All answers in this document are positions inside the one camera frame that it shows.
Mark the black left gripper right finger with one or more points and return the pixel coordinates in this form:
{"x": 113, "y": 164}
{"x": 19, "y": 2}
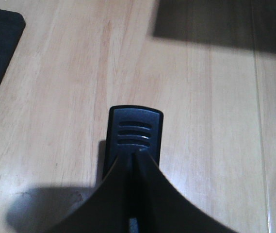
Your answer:
{"x": 161, "y": 208}

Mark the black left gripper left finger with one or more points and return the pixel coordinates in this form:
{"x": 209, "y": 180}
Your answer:
{"x": 109, "y": 208}

